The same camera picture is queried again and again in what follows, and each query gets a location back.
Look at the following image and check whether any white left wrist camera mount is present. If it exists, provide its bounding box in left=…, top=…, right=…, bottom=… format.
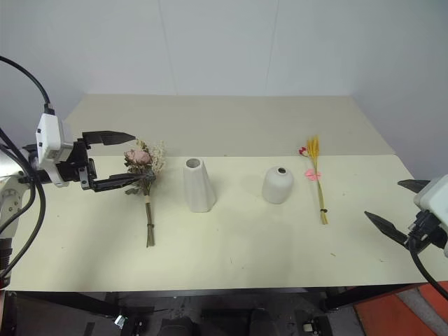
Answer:
left=35, top=112, right=75, bottom=187

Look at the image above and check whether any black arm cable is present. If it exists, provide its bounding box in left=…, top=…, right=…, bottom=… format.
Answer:
left=407, top=209, right=448, bottom=295
left=0, top=55, right=56, bottom=281

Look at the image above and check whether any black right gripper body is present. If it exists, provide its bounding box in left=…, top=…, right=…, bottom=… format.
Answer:
left=405, top=209, right=443, bottom=252

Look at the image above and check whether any short white round vase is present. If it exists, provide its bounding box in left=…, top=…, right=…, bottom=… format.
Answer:
left=261, top=165, right=295, bottom=204

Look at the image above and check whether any dried pink rose bouquet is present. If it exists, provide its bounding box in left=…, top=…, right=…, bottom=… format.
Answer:
left=122, top=139, right=167, bottom=249

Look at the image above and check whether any orange floor mat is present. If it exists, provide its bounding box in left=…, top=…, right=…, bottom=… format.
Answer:
left=352, top=281, right=448, bottom=336

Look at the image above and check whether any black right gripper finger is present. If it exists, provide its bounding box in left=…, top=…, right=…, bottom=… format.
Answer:
left=364, top=210, right=410, bottom=246
left=397, top=178, right=432, bottom=195

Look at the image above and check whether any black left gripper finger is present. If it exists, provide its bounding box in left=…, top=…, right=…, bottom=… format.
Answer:
left=81, top=129, right=138, bottom=146
left=91, top=172, right=141, bottom=193

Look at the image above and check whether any yellow wheat flower bunch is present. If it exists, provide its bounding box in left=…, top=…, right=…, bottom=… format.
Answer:
left=297, top=135, right=330, bottom=226

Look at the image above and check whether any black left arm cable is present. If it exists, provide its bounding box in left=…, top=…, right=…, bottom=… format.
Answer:
left=0, top=55, right=56, bottom=281

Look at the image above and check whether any black table frame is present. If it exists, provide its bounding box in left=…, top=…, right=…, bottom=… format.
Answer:
left=0, top=283, right=423, bottom=336

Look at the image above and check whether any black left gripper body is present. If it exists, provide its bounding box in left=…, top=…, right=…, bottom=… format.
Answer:
left=55, top=137, right=99, bottom=192

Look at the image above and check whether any dark rounded shape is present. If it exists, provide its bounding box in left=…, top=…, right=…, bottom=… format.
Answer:
left=159, top=307, right=197, bottom=336

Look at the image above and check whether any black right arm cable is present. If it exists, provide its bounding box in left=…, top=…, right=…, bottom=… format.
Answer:
left=407, top=209, right=448, bottom=295

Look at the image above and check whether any tall white tapered vase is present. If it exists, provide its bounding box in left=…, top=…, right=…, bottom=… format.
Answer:
left=183, top=157, right=219, bottom=214

